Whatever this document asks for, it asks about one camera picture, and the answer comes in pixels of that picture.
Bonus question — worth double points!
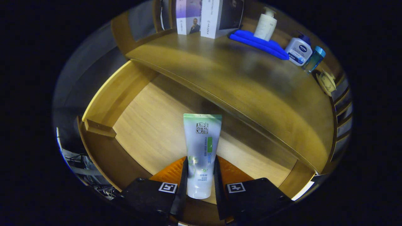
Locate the white flat board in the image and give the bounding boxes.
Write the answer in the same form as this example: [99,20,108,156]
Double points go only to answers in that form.
[291,180,314,201]

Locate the wooden countertop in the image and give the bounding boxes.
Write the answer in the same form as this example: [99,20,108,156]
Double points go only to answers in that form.
[126,17,335,173]

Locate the white pump bottle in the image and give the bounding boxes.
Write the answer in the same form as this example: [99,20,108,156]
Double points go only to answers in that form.
[253,7,278,42]

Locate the white and green cleanser tube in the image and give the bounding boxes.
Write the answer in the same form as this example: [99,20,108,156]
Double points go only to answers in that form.
[183,113,222,199]

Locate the purple book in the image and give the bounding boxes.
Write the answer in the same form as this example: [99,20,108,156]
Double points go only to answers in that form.
[175,0,202,35]

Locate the teal bottle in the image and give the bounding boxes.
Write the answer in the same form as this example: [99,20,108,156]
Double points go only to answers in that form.
[302,46,326,73]

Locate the brown wooden cabinet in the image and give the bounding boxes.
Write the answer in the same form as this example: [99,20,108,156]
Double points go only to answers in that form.
[110,0,354,176]

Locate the beige lidded teacup with saucer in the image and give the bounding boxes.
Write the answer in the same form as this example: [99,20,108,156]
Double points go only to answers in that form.
[316,70,337,97]

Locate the blue folded towel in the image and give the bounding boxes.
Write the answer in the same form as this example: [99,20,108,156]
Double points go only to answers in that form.
[229,30,290,61]

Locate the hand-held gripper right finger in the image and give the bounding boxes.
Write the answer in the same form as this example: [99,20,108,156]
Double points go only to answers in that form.
[214,155,292,224]

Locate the white bottle with blue cap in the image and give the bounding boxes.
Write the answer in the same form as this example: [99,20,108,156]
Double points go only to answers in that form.
[285,31,313,66]

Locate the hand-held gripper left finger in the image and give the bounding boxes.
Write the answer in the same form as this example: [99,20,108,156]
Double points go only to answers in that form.
[118,156,189,225]

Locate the white book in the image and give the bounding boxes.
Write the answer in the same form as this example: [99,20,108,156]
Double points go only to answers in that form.
[200,0,245,39]

